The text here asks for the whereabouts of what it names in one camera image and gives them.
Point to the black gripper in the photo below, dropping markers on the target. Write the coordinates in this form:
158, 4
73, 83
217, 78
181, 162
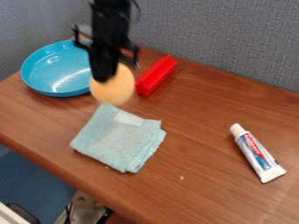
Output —
104, 38

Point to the yellow orange ball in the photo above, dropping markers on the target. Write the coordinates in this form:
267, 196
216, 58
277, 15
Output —
117, 89

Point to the blue plate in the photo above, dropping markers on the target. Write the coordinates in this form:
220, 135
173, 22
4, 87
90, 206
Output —
56, 70

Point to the red plastic block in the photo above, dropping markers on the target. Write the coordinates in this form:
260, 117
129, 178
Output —
148, 82

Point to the light blue folded cloth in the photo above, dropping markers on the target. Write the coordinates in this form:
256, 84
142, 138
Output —
118, 139

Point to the white toothpaste tube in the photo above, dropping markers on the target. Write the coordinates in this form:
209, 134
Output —
261, 161

